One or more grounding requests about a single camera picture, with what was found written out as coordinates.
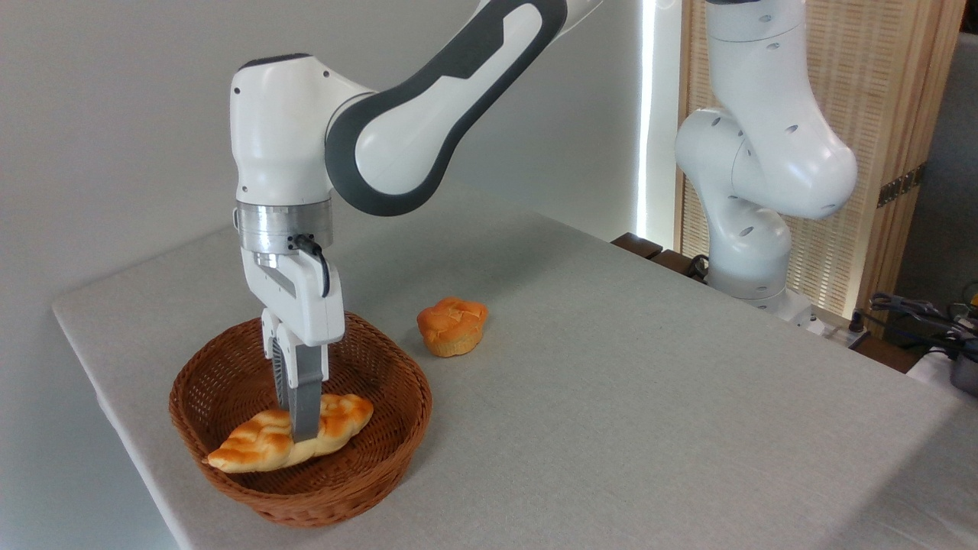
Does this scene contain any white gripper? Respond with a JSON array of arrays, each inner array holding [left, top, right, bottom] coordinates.
[[241, 248, 346, 445]]

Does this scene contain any long braided bread loaf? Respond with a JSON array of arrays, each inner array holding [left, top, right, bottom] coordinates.
[[206, 393, 375, 474]]

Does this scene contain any round orange muffin bread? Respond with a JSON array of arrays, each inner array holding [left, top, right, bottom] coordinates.
[[416, 297, 489, 358]]

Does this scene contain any brown wicker basket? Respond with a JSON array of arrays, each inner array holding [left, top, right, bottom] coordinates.
[[169, 309, 433, 529]]

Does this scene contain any grey tablecloth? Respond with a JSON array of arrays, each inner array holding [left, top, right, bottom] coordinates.
[[52, 172, 978, 550]]

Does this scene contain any dark brown wooden block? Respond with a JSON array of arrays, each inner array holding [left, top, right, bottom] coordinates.
[[611, 232, 664, 260], [649, 248, 709, 284]]

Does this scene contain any dark metal screen hinge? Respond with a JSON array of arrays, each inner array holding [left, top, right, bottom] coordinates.
[[877, 163, 927, 209]]

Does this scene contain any grey metal container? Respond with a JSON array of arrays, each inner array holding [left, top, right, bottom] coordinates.
[[950, 353, 978, 398]]

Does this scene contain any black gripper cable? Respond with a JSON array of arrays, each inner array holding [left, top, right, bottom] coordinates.
[[293, 233, 332, 299]]

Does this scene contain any black cable bundle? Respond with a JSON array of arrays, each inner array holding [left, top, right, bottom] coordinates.
[[852, 283, 978, 361]]

